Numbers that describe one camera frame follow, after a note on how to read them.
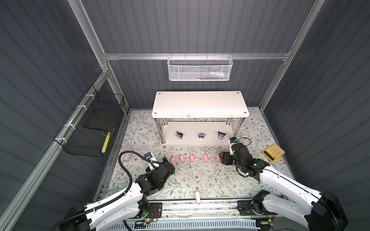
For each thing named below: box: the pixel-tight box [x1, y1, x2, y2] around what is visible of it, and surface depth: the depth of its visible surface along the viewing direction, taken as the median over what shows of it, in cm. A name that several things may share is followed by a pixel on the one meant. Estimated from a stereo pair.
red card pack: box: [122, 153, 133, 162], surface depth 93 cm
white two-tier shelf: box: [151, 90, 250, 146], surface depth 82 cm
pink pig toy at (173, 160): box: [170, 156, 176, 166], surface depth 92 cm
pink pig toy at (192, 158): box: [189, 154, 196, 163], surface depth 93 cm
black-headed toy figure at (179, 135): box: [176, 130, 184, 141], surface depth 93 cm
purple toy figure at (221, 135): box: [217, 130, 227, 140], surface depth 93 cm
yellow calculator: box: [262, 143, 286, 163], surface depth 96 cm
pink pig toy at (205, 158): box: [202, 154, 209, 163], surface depth 93 cm
